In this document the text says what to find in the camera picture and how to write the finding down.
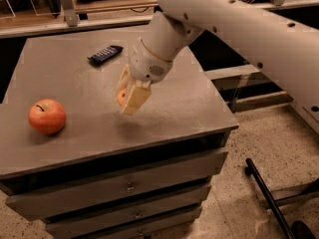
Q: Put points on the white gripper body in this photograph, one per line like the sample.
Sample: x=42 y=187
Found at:
x=146 y=65

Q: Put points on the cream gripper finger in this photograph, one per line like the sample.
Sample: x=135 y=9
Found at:
x=124 y=79
x=136 y=95

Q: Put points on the orange fruit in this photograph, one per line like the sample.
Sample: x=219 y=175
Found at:
x=121 y=96

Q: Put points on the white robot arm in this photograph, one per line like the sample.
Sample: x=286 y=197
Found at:
x=285 y=51

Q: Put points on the blue rxbar wrapper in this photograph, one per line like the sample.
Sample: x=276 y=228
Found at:
x=105 y=55

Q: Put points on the red apple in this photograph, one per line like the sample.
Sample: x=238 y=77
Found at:
x=47 y=116

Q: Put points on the grey drawer cabinet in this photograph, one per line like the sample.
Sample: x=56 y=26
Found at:
x=184 y=115

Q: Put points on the black metal bar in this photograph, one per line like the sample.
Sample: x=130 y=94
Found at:
x=251 y=170

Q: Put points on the bottom drawer front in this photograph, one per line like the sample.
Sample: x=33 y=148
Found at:
x=148 y=226

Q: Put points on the drawer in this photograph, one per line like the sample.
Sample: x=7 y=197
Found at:
x=129 y=212
x=83 y=193
x=148 y=226

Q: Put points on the top drawer front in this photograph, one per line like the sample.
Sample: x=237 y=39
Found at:
x=83 y=193

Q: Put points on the middle drawer front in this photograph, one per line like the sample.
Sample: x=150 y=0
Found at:
x=129 y=212

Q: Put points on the metal railing frame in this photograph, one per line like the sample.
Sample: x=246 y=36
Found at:
x=90 y=15

